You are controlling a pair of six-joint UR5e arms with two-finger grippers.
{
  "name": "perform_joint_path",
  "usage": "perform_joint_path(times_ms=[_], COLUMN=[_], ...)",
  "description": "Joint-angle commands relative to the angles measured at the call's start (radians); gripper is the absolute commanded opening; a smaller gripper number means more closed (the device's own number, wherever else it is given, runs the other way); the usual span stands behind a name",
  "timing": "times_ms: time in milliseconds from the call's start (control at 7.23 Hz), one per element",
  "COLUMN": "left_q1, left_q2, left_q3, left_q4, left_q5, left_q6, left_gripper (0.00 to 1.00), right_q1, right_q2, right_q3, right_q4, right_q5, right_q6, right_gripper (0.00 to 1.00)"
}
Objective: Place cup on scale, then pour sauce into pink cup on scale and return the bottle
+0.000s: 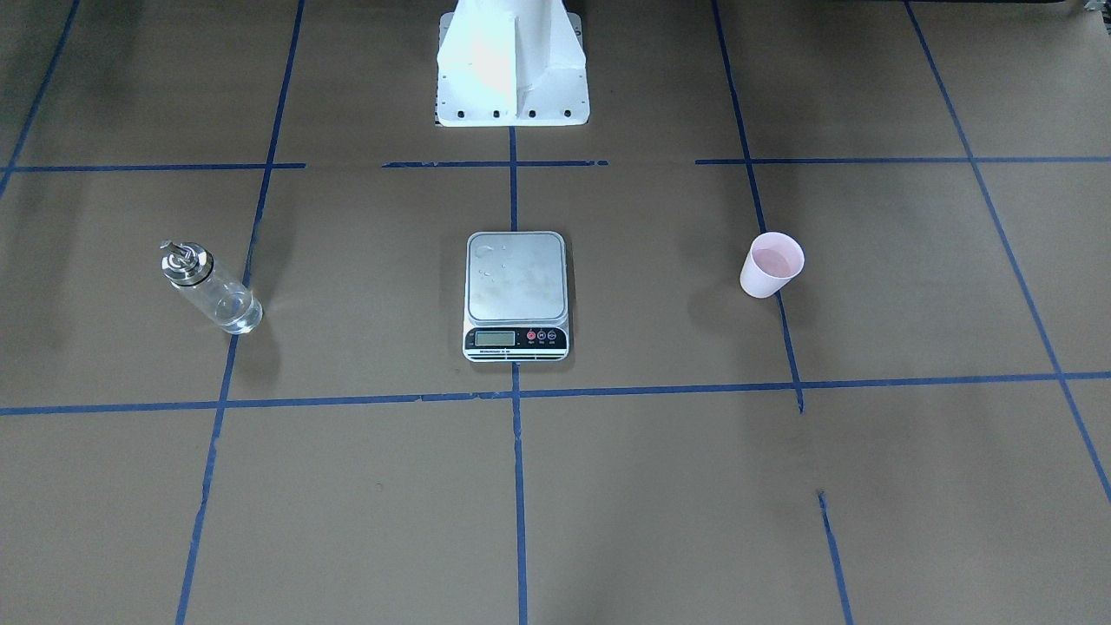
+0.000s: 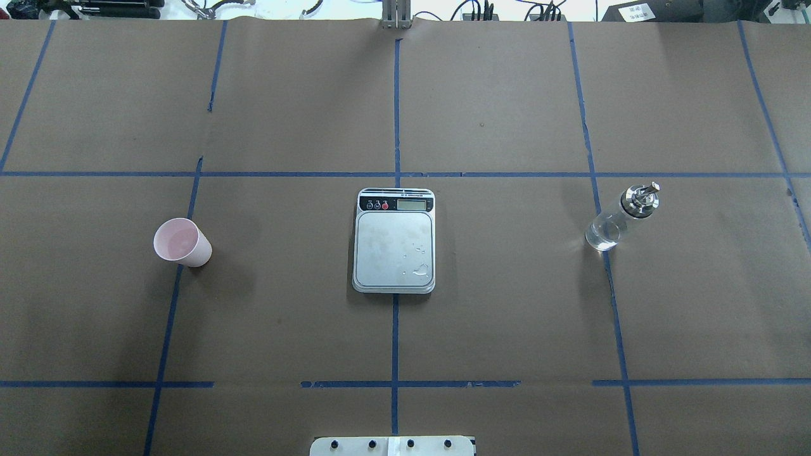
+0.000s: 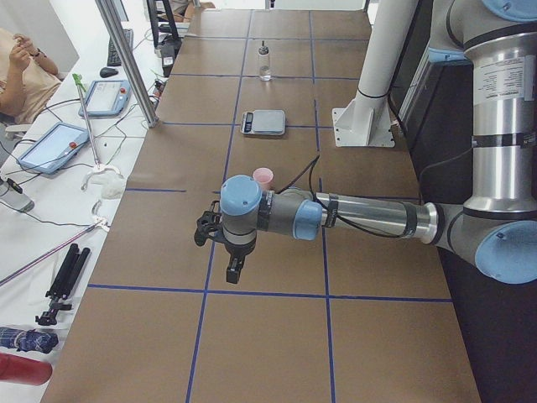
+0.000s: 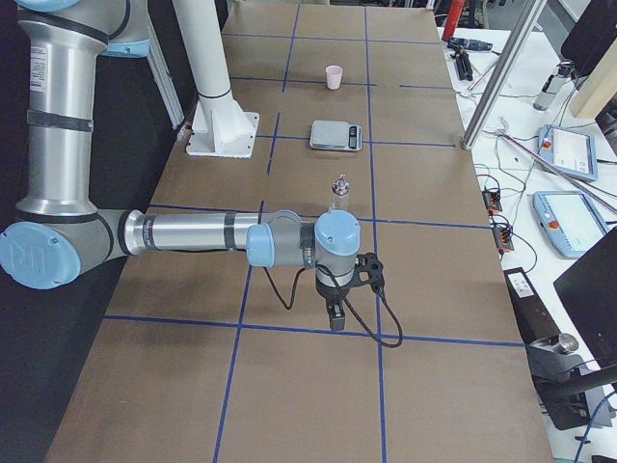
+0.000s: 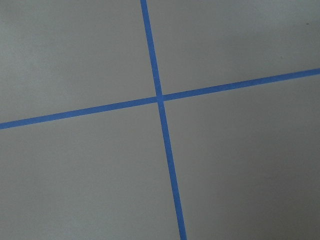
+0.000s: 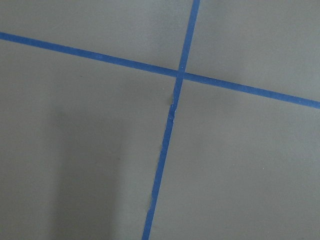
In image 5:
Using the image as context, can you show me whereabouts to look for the blue tape line crosswise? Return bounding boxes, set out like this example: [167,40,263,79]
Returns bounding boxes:
[0,68,320,130]

